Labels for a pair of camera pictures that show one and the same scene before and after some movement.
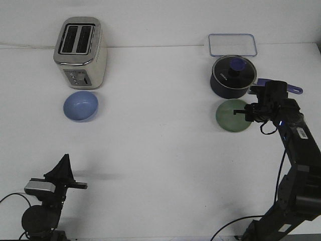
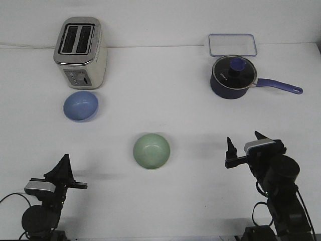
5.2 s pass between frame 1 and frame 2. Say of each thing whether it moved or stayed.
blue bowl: stayed
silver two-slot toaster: stayed
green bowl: moved
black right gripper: moved
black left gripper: stayed
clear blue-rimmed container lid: stayed
